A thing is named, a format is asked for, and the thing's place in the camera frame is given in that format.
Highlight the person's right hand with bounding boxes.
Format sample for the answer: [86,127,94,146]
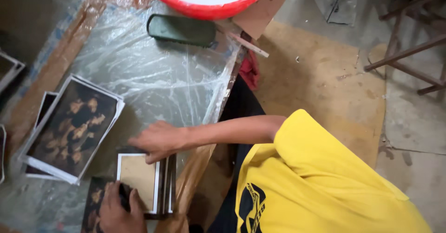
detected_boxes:
[128,120,189,165]

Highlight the person's left hand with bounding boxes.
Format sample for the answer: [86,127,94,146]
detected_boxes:
[99,181,148,233]

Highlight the brown white-bordered picture board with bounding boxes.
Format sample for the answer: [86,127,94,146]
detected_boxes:
[116,152,161,215]

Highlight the dark gold printed picture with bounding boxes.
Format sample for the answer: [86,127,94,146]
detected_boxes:
[81,176,121,233]

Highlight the stack of dark frames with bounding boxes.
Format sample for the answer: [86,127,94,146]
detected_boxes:
[158,152,177,220]

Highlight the clear plastic sheet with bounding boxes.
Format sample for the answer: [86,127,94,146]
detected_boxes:
[0,0,244,233]

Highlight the black trousers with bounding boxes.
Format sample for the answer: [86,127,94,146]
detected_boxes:
[188,74,267,233]

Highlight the stack of dark gold prints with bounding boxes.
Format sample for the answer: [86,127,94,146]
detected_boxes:
[18,73,125,185]

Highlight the dark green brush block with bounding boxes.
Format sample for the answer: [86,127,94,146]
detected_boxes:
[146,13,217,49]

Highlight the red cloth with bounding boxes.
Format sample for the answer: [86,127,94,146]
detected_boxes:
[238,50,261,91]

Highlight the white-bordered dark print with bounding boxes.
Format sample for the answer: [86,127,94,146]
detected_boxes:
[34,91,59,129]

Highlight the thin wooden stick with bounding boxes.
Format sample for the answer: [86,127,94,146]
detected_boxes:
[227,32,270,58]

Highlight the white-edged dark panel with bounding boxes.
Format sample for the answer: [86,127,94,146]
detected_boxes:
[0,124,7,185]

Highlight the red round basin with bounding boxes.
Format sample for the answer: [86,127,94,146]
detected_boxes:
[139,0,276,21]

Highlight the brown cardboard piece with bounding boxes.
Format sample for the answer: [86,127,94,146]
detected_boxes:
[231,0,286,40]

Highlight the yellow printed shirt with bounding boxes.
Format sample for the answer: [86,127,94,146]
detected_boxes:
[235,109,433,233]

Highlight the brown floor mat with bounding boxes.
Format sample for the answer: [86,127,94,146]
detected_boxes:
[254,20,388,169]

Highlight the grey flat sheet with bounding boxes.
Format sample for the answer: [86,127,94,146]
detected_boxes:
[306,0,361,26]

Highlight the grey-edged picture frame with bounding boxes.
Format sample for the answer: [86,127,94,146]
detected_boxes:
[0,49,26,95]

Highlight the wooden stool frame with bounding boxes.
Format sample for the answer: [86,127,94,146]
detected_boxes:
[364,0,446,96]

